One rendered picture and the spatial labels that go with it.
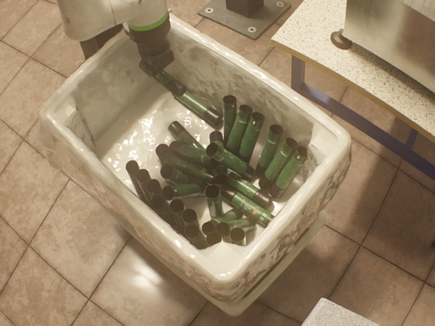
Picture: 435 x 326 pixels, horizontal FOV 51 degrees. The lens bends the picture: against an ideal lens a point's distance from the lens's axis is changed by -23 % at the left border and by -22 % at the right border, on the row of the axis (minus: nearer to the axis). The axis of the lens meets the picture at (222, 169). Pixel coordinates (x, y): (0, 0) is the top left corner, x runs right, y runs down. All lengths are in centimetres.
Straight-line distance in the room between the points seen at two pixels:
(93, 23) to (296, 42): 46
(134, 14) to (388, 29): 53
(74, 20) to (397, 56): 68
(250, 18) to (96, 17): 128
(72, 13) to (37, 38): 151
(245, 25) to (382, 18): 122
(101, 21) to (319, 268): 110
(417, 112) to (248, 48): 112
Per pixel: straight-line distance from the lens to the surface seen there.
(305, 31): 121
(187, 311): 171
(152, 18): 107
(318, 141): 114
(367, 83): 114
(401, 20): 102
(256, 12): 224
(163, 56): 120
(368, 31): 110
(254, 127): 125
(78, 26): 101
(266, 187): 130
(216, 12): 224
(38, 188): 199
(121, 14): 102
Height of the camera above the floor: 167
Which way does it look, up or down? 64 degrees down
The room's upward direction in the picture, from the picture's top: 8 degrees counter-clockwise
